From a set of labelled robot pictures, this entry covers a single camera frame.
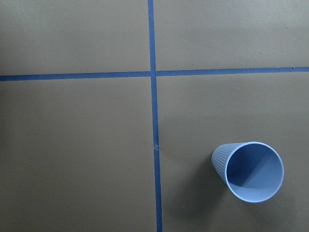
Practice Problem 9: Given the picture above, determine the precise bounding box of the blue ribbed plastic cup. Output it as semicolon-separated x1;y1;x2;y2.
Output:
211;142;284;203

